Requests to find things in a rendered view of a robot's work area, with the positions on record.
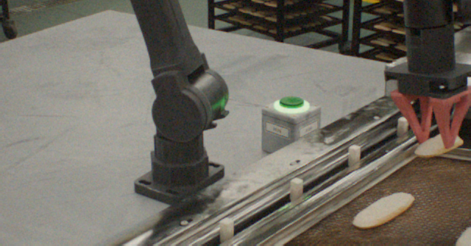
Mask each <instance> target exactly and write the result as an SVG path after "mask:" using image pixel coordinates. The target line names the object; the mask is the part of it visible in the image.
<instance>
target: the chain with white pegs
mask: <svg viewBox="0 0 471 246"><path fill-rule="evenodd" d="M409 130H411V128H408V122H407V120H406V118H405V117H401V118H399V119H398V126H397V135H396V137H394V138H391V139H390V140H388V141H386V142H384V143H382V144H381V145H379V147H376V148H374V149H373V150H370V152H368V153H367V154H366V155H363V156H362V157H361V158H360V155H361V147H360V146H356V145H352V146H350V147H349V154H348V165H346V166H344V167H343V168H342V169H340V170H338V171H336V172H334V173H333V174H332V175H329V176H327V177H326V178H323V179H322V180H320V181H319V182H318V183H316V184H315V185H313V186H312V187H311V188H308V189H306V190H305V191H303V180H302V179H299V178H294V179H292V180H290V199H289V200H288V201H285V202H284V203H282V204H280V205H279V206H278V207H277V208H273V209H272V210H271V211H270V212H269V213H267V214H265V215H263V216H261V217H259V218H257V219H256V220H254V221H253V222H251V223H249V224H248V225H245V226H244V227H243V228H241V229H240V230H237V231H235V232H233V221H232V220H231V219H228V218H225V219H223V220H221V221H220V242H218V243H216V244H215V245H213V246H219V245H220V244H222V243H224V242H226V241H227V240H228V239H229V238H231V237H232V236H235V235H236V234H238V233H240V232H242V231H243V230H245V229H247V228H248V227H250V226H251V225H254V224H255V223H256V222H258V221H260V220H262V219H263V218H265V217H267V216H269V215H270V214H273V213H274V212H276V211H277V210H278V209H279V208H281V207H283V206H284V205H286V204H288V203H290V202H291V201H292V200H294V199H296V198H298V197H300V196H302V195H303V194H305V193H306V192H308V191H310V190H312V189H313V188H315V187H317V186H318V185H320V184H321V183H324V182H325V180H328V179H329V178H331V177H333V176H334V175H336V174H338V173H340V172H341V171H343V170H344V169H346V168H347V167H349V166H351V165H353V164H354V163H356V162H359V161H360V160H362V159H363V158H365V157H367V156H368V155H370V154H372V153H373V152H375V150H377V149H379V148H381V147H382V146H384V145H385V144H388V143H389V142H391V141H393V140H395V139H396V138H398V137H399V136H401V135H402V134H404V133H406V132H408V131H409Z"/></svg>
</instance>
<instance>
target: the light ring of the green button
mask: <svg viewBox="0 0 471 246"><path fill-rule="evenodd" d="M275 108H276V109H277V110H279V111H282V112H286V113H299V112H303V111H305V110H307V109H309V104H308V103H307V102H306V101H305V106H304V107H302V108H296V109H288V108H282V107H280V106H279V101H277V102H276V103H275Z"/></svg>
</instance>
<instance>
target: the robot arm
mask: <svg viewBox="0 0 471 246"><path fill-rule="evenodd" d="M130 3H131V5H132V8H133V11H134V13H135V17H136V19H137V22H138V25H139V27H140V30H141V34H142V36H143V39H144V43H145V45H146V48H147V50H148V53H149V58H150V67H151V70H152V74H153V77H154V79H152V80H151V82H152V86H153V88H154V90H155V95H156V99H155V100H154V102H153V105H152V118H153V121H154V124H155V126H156V134H155V135H154V146H155V149H154V150H152V151H151V160H152V170H151V171H149V172H147V173H145V174H144V175H142V176H140V177H139V178H136V179H135V181H134V187H135V193H137V194H140V195H143V196H145V197H150V198H152V199H154V200H158V201H161V202H162V203H166V204H169V205H173V204H175V203H178V202H179V201H181V200H183V199H185V198H187V197H189V196H191V195H192V194H195V193H197V192H198V191H201V190H203V189H204V188H207V187H209V186H211V185H213V184H214V183H217V182H218V180H220V179H222V178H223V177H224V165H223V164H219V163H216V162H213V161H209V156H208V152H207V150H206V149H205V147H203V131H205V130H211V129H215V128H216V127H217V123H213V121H215V120H217V119H223V118H225V117H226V116H227V115H228V114H229V111H228V110H225V109H224V108H225V106H226V105H227V102H228V99H229V91H228V87H227V83H226V82H225V80H224V78H223V77H222V76H221V75H220V74H219V73H218V72H216V71H214V70H213V69H211V68H210V66H209V64H208V60H207V58H206V57H205V53H204V52H199V49H198V47H197V46H196V44H195V43H194V41H193V38H192V37H191V33H190V31H189V28H188V25H187V23H186V21H185V17H184V15H183V11H182V8H181V6H180V1H179V0H130ZM456 3H457V13H458V16H462V19H463V23H464V24H471V0H456ZM403 9H404V20H405V25H406V26H407V27H405V31H406V53H407V62H406V63H402V64H400V65H398V66H394V67H392V68H388V69H385V70H383V74H384V80H385V81H388V80H397V87H398V88H397V89H395V90H393V91H392V92H391V98H392V99H393V101H394V103H395V104H396V106H397V107H398V108H399V110H400V111H401V113H402V114H403V115H404V117H405V118H406V120H407V122H408V124H409V126H410V128H411V129H412V131H413V133H414V135H415V137H416V139H417V140H418V142H419V143H420V144H421V143H423V142H425V141H427V140H428V135H429V131H430V125H431V114H432V108H433V112H434V114H435V117H436V123H437V125H438V128H439V132H440V136H441V138H442V142H443V144H444V147H445V149H449V148H451V147H453V146H454V144H455V142H456V138H457V135H458V131H459V128H460V126H461V122H462V119H463V118H464V115H465V113H466V112H467V109H468V107H469V106H470V103H471V85H468V77H470V79H471V65H470V64H462V63H456V46H455V30H454V15H453V0H403ZM439 85H440V86H445V87H443V88H439ZM415 99H419V100H420V107H421V113H422V129H421V127H420V125H419V121H418V119H417V118H416V116H415V114H414V111H413V108H412V106H411V101H413V100H415ZM454 103H456V108H455V112H454V116H453V123H452V126H451V130H450V109H451V108H452V105H453V104H454Z"/></svg>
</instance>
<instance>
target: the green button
mask: <svg viewBox="0 0 471 246"><path fill-rule="evenodd" d="M279 106H280V107H282V108H288V109H296V108H302V107H304V106H305V101H304V100H303V99H301V98H299V97H295V96H287V97H283V98H282V99H280V101H279Z"/></svg>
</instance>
